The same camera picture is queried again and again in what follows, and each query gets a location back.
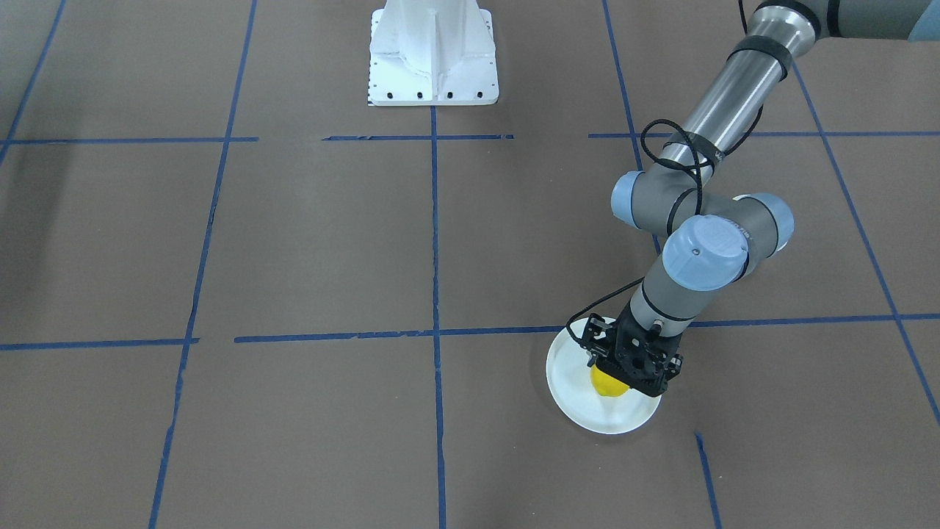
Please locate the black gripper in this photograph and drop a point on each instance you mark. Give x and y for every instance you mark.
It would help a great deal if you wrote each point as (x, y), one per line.
(592, 342)

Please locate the yellow lemon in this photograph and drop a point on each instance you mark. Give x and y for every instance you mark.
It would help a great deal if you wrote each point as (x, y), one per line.
(606, 385)

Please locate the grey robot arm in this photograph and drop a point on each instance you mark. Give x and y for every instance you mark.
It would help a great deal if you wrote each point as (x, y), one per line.
(710, 241)

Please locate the white round plate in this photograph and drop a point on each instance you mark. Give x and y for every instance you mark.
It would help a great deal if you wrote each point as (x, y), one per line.
(568, 378)

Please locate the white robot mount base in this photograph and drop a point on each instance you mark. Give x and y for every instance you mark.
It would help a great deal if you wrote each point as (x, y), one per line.
(432, 53)

